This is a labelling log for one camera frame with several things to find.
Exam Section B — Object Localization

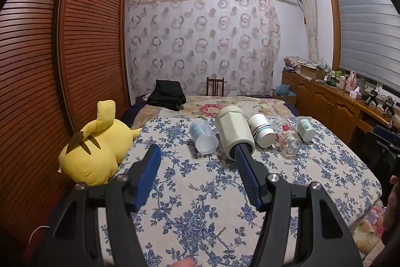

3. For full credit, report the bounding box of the clear plastic cup blue label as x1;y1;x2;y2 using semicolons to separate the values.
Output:
189;118;219;154

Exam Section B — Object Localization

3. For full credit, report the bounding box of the dark wooden chair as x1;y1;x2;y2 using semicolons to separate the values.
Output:
206;77;225;97

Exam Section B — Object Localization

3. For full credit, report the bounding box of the long wooden cabinet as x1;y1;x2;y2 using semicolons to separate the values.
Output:
281;70;400;145

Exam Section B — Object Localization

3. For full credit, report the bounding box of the pink bottle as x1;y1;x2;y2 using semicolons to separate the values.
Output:
346;71;357;92

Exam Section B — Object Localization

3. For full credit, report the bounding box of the blue floral blanket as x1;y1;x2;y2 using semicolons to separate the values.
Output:
100;116;382;267

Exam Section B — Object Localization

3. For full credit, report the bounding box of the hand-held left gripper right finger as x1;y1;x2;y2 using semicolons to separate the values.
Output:
234;144;365;267

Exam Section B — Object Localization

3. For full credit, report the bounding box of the clear glass cup red print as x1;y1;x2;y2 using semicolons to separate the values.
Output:
270;118;302;159

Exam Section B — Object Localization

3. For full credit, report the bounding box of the yellow plush toy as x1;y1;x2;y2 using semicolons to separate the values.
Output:
58;100;143;187

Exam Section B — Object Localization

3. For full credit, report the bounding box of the cardboard box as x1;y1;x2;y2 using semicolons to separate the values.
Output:
300;64;327;80

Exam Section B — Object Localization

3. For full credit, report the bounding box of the white mug green print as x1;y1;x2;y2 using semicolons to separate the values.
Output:
295;117;316;142

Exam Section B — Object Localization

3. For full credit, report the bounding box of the cream tied side curtain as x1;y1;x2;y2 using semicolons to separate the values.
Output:
296;0;319;63

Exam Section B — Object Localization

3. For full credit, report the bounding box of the white striped paper cup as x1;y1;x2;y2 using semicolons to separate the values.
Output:
248;112;277;148

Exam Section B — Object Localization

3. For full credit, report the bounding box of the ring patterned curtain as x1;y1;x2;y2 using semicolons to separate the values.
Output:
125;0;281;97

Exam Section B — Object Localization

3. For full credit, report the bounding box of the grey window blind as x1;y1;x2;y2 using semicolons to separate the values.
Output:
331;0;400;95

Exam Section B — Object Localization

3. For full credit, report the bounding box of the white cable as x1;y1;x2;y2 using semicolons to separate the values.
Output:
30;225;51;244

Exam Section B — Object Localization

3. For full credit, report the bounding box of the teal plastic bag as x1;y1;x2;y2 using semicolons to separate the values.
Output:
275;84;296;97

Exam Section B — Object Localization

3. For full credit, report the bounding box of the person's right hand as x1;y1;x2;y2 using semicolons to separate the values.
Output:
383;176;400;238

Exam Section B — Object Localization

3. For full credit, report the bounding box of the brown slatted wardrobe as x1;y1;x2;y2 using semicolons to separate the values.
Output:
0;0;131;255

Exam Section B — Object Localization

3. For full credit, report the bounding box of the black folded clothing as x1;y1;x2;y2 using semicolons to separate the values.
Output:
146;79;187;112

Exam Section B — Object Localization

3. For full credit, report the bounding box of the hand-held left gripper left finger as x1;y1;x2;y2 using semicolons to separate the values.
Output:
29;144;162;267

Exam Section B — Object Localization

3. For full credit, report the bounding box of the bed with flowered sheet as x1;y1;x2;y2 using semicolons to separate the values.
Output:
120;94;388;255

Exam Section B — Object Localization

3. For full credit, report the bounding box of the folded patterned cloth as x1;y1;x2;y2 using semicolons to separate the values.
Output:
284;56;313;70

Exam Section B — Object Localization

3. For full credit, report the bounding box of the tall cream cup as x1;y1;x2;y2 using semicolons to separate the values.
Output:
215;106;256;161

